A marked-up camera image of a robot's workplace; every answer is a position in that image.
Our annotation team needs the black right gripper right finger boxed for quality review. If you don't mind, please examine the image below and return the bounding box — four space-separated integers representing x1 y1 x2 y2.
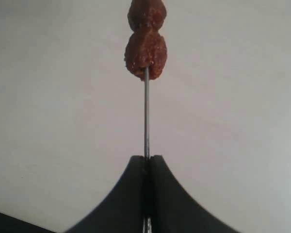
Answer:
149 155 236 233

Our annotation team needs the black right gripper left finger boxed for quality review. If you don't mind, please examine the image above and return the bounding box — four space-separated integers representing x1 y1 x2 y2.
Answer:
67 156 144 233

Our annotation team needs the dark red round fruit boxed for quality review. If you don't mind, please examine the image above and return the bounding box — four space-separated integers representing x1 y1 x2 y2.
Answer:
124 27 167 81
127 0 167 32

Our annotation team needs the thin metal skewer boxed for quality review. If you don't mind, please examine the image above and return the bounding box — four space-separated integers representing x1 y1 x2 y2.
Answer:
144 67 152 233

